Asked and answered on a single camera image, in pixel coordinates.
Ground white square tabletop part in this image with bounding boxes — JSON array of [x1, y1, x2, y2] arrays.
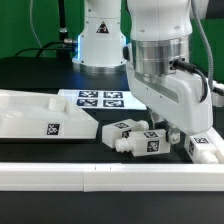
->
[[0, 89, 98, 139]]

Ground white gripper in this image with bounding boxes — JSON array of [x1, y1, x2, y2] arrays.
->
[[126, 62, 213, 145]]

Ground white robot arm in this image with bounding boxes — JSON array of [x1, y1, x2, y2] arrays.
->
[[73, 0, 219, 136]]

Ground black vertical pole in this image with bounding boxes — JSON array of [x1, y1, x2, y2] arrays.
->
[[57, 0, 69, 61]]

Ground white sheet with tags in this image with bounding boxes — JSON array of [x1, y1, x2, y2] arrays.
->
[[58, 89, 146, 110]]

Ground black cables and connector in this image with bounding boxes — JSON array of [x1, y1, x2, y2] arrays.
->
[[14, 38, 79, 58]]

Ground white L-shaped obstacle fence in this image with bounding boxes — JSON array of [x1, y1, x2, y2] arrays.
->
[[0, 124, 224, 193]]

